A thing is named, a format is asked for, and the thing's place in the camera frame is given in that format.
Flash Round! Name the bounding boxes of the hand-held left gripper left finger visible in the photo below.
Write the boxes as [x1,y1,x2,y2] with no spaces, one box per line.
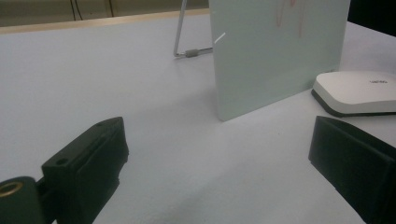
[41,116,130,224]

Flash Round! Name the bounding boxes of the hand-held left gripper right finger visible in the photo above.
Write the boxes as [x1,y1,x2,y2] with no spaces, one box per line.
[308,115,396,224]

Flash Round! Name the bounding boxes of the white whiteboard eraser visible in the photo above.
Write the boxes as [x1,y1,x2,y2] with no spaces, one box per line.
[310,70,396,119]

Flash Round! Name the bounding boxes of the glass whiteboard with red scribble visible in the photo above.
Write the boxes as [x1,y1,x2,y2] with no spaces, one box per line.
[208,0,352,122]

